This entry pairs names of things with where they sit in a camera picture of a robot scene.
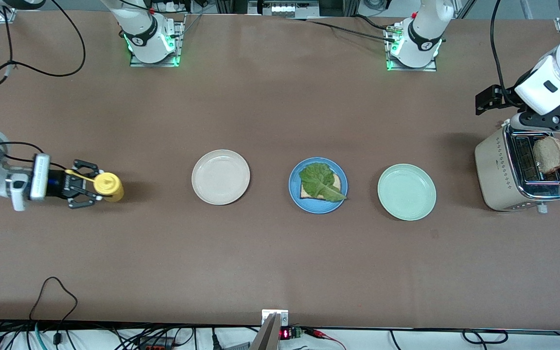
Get yellow squeeze bottle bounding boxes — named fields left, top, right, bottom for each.
left=65, top=169, right=124, bottom=203

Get brown bread slice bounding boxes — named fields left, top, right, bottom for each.
left=532, top=136, right=560, bottom=175
left=300, top=173, right=343, bottom=200

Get green lettuce leaf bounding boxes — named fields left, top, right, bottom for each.
left=298, top=162, right=348, bottom=203

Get pale green round plate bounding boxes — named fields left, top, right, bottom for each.
left=377, top=163, right=437, bottom=222

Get cream round plate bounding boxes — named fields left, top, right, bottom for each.
left=192, top=149, right=251, bottom=206

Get blue round plate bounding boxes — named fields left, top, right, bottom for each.
left=288, top=157, right=349, bottom=214

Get beige and chrome toaster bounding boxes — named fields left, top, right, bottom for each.
left=474, top=124, right=560, bottom=214

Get black electronics box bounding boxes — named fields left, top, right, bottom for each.
left=248, top=0, right=320, bottom=19

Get grey metal pole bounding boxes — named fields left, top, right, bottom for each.
left=250, top=313, right=281, bottom=350

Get red alligator clip leads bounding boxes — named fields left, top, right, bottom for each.
left=303, top=328, right=348, bottom=350

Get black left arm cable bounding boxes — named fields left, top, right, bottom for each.
left=490, top=0, right=521, bottom=105

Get thin black looped cable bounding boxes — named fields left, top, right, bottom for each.
left=30, top=277, right=78, bottom=321

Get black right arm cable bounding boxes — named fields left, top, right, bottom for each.
left=0, top=0, right=87, bottom=168

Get black cable to arm base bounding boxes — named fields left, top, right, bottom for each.
left=304, top=18, right=400, bottom=43

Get small silver metal bracket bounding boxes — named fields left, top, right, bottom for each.
left=262, top=309, right=289, bottom=327

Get black coiled cable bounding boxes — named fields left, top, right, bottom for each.
left=462, top=329, right=509, bottom=345

